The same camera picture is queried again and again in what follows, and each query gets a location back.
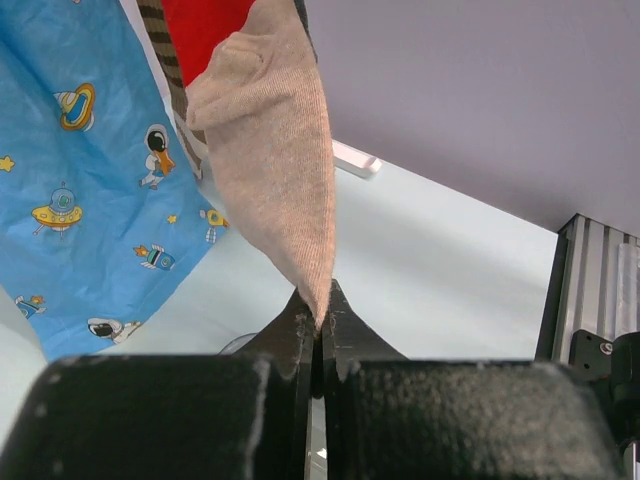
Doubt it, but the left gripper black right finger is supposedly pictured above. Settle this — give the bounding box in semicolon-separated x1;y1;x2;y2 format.
321;285;625;479

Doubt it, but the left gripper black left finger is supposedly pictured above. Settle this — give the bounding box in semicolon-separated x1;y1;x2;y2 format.
1;295;314;479

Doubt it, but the beige red reindeer sock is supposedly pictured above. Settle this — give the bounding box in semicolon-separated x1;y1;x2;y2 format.
163;1;336;323

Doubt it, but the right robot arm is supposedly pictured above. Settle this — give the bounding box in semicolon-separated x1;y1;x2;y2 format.
569;329;639;479

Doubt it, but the clear plastic bin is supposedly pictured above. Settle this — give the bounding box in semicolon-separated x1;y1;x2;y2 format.
218;332;256;355

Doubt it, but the blue space-print cloth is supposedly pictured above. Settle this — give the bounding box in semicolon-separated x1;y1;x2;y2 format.
1;1;226;360

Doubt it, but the brown striped sock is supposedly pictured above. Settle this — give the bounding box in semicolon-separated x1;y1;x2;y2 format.
137;0;207;180

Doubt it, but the aluminium frame post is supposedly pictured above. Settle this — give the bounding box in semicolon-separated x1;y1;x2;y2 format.
535;214;639;363

